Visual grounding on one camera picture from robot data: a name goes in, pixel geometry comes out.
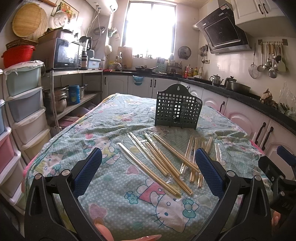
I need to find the metal kitchen shelf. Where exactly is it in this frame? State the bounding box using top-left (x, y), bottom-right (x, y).
top-left (41, 69), bottom-right (103, 135)

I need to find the person right hand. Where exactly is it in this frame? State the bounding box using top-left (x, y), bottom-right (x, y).
top-left (271, 211), bottom-right (281, 227)

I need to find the person left hand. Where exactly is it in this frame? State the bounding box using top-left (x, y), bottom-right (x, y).
top-left (94, 222), bottom-right (162, 241)

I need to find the plastic drawer tower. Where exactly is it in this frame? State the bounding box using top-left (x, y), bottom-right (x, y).
top-left (1, 60), bottom-right (51, 213)

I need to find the Hello Kitty tablecloth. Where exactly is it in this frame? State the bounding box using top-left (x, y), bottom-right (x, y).
top-left (24, 94), bottom-right (262, 240)

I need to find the black cooking pot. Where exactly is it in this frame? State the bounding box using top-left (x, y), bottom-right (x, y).
top-left (224, 76), bottom-right (251, 94)

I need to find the hanging steel ladle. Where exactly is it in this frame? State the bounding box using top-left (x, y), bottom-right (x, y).
top-left (257, 42), bottom-right (265, 72)

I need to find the steel kettle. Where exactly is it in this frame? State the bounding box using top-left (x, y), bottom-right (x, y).
top-left (209, 75), bottom-right (224, 86)

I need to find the stainless steel pot stack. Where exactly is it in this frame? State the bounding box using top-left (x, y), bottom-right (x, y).
top-left (43, 86), bottom-right (69, 114)

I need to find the blue tin can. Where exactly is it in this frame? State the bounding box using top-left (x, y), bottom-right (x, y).
top-left (68, 85), bottom-right (80, 105)

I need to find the dark green utensil holder basket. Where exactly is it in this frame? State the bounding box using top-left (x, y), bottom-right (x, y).
top-left (154, 84), bottom-right (203, 130)

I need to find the black range hood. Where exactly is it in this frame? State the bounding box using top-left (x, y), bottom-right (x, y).
top-left (196, 3), bottom-right (251, 54)

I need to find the white upper cabinet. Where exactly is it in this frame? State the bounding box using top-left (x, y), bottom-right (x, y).
top-left (231, 0), bottom-right (295, 38)

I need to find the light blue storage box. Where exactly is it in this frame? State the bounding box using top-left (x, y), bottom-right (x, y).
top-left (87, 58), bottom-right (101, 70)

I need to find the blue hanging bin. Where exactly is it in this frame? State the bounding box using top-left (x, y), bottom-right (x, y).
top-left (132, 75), bottom-right (144, 86)

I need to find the black microwave oven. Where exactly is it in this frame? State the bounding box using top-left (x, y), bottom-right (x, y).
top-left (32, 38), bottom-right (80, 70)

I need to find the red plastic basin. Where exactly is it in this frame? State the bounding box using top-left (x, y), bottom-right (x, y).
top-left (1, 45), bottom-right (36, 68)

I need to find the black frying pan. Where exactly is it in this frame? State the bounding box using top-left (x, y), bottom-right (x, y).
top-left (135, 66), bottom-right (158, 73)

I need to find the blender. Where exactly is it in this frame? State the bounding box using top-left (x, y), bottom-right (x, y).
top-left (79, 36), bottom-right (92, 69)

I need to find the wooden cutting board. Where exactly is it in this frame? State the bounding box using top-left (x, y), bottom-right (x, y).
top-left (118, 47), bottom-right (132, 69)

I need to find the round bamboo tray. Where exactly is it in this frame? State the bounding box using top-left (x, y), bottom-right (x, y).
top-left (12, 3), bottom-right (48, 42)

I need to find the fruit picture poster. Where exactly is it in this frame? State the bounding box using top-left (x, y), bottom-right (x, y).
top-left (51, 0), bottom-right (79, 21)

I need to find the white water heater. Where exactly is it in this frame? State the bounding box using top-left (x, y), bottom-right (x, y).
top-left (86, 0), bottom-right (118, 16)

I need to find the hanging wire strainer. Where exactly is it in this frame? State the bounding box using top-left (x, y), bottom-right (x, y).
top-left (248, 44), bottom-right (259, 79)

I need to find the small wall fan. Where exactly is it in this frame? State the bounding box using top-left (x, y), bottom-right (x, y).
top-left (178, 46), bottom-right (192, 60)

